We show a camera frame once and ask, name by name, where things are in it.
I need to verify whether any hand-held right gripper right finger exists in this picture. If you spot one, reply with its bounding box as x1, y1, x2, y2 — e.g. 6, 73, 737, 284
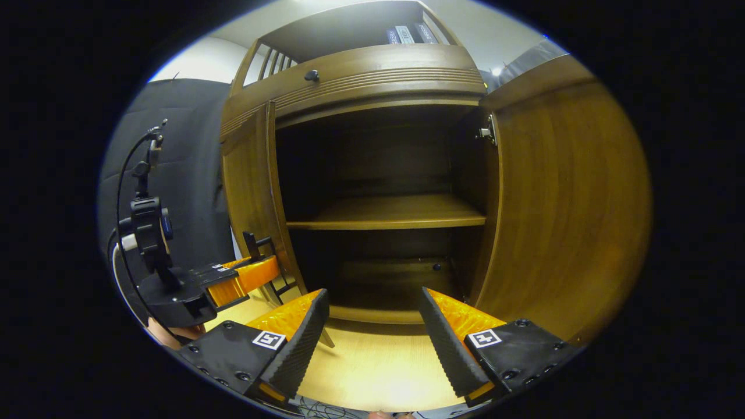
419, 287, 584, 408

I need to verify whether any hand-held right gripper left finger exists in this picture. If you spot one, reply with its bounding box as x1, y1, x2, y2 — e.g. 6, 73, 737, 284
175, 289, 331, 406

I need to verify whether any wooden cabinet door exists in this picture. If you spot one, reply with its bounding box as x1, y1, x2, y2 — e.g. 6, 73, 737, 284
469, 54, 652, 347
221, 101, 307, 303

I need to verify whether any wooden double-door shoe cabinet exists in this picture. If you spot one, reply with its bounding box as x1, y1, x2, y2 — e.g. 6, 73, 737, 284
220, 0, 501, 325

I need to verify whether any metal door hinge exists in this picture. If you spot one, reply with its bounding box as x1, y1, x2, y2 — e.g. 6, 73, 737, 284
476, 115, 498, 146

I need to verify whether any wooden cabinet drawer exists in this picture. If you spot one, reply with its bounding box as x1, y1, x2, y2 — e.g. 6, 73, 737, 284
224, 44, 487, 117

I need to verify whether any black backdrop cloth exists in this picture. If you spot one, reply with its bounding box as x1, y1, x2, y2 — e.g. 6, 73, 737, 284
98, 38, 571, 326

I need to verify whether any wooden inner shelf board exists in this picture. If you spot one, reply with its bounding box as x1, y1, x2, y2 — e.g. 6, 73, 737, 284
285, 194, 487, 230

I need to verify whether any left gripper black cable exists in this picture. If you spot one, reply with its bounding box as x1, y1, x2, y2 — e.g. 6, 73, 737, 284
115, 119, 169, 344

